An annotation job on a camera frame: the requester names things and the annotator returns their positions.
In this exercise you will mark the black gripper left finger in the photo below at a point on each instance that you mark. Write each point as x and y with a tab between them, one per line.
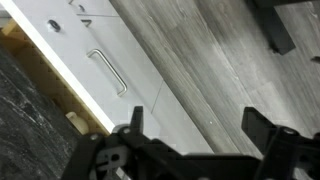
100	157

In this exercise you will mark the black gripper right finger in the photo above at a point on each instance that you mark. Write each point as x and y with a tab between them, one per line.
284	149

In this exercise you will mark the white mug from drawer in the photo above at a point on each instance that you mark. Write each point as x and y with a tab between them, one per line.
80	124

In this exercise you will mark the white wooden drawer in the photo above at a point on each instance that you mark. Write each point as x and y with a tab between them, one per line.
107	68

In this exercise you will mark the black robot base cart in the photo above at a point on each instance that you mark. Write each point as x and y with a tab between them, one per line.
271	24

